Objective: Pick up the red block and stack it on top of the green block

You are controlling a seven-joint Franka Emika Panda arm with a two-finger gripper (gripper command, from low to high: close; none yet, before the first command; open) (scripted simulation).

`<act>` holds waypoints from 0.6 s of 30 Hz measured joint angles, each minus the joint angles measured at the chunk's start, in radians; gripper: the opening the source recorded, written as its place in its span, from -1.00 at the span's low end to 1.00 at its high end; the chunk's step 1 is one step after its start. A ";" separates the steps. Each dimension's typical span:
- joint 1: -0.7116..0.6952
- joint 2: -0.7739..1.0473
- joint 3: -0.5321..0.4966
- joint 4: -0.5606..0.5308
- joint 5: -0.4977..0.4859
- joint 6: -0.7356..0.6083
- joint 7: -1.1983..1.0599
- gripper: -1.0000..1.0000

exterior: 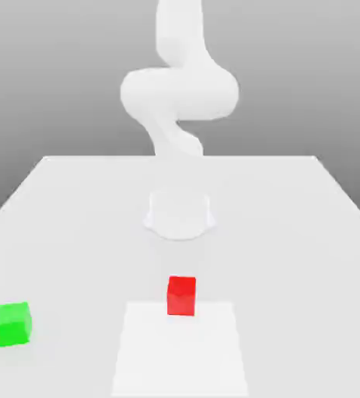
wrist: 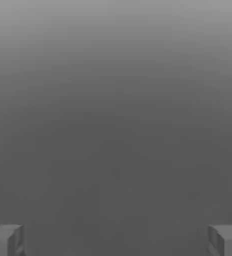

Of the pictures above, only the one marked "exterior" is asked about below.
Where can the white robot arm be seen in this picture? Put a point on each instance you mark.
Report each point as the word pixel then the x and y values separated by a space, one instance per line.
pixel 179 93

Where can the small red cube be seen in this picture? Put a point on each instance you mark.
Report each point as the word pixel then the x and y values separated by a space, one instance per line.
pixel 181 297

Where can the small green cube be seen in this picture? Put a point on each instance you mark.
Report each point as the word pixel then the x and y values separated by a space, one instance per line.
pixel 11 325

